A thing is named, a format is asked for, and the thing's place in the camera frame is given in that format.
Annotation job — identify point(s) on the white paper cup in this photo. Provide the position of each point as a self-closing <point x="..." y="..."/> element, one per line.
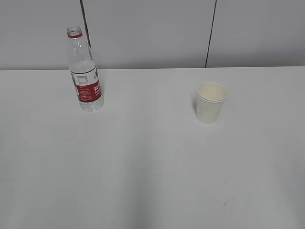
<point x="210" y="99"/>

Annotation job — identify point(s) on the clear water bottle red label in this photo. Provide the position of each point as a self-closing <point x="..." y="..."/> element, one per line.
<point x="83" y="71"/>

